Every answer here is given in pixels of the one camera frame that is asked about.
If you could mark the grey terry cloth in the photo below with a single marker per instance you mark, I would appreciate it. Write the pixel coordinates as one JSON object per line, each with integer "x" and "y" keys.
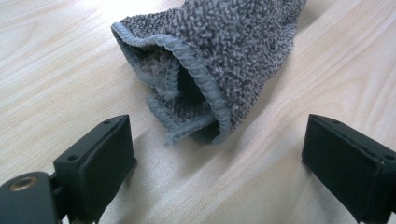
{"x": 233, "y": 46}

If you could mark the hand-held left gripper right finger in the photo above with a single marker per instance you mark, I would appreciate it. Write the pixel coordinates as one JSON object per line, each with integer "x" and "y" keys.
{"x": 348, "y": 168}

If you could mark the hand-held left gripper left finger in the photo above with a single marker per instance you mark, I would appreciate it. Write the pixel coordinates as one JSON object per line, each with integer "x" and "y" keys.
{"x": 102, "y": 161}

